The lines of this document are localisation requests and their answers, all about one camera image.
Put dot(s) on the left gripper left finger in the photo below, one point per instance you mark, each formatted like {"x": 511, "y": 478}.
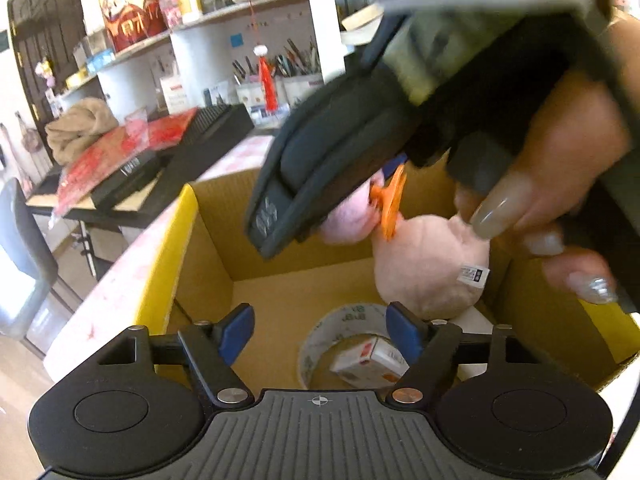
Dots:
{"x": 142, "y": 401}

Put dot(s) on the fortune god figure decoration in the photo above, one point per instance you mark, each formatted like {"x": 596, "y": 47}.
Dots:
{"x": 129, "y": 22}

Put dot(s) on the grey chair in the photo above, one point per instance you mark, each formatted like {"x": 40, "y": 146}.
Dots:
{"x": 28, "y": 268}

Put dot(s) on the small white red box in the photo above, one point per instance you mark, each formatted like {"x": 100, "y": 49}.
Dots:
{"x": 373, "y": 364}

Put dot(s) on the white pen holder cups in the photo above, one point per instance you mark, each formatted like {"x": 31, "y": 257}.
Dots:
{"x": 289, "y": 90}

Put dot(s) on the pink plush duck toy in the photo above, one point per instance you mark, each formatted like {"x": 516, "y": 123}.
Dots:
{"x": 374, "y": 205}

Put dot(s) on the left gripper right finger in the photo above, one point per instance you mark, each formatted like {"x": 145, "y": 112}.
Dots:
{"x": 497, "y": 405}

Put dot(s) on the pink cartoon table mat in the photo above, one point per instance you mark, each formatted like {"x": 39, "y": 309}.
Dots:
{"x": 138, "y": 290}

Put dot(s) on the white bookshelf frame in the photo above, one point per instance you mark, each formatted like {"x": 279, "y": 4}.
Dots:
{"x": 331, "y": 49}

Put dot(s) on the yellow cardboard box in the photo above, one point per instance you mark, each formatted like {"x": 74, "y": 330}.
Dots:
{"x": 291, "y": 293}

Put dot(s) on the person's right hand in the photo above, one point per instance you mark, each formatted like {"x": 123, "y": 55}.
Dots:
{"x": 577, "y": 135}

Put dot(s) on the beige folded cloth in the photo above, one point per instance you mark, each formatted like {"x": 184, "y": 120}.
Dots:
{"x": 78, "y": 128}

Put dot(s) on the pink plush pig toy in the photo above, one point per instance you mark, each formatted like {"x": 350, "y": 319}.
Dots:
{"x": 435, "y": 267}

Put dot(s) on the yellow packing tape roll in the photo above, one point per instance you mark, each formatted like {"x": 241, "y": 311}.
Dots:
{"x": 339, "y": 330}

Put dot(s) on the red plastic bag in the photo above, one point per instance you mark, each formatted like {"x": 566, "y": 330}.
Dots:
{"x": 105, "y": 156}

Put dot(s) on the black keyboard piano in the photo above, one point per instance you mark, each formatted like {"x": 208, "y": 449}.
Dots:
{"x": 141, "y": 189}

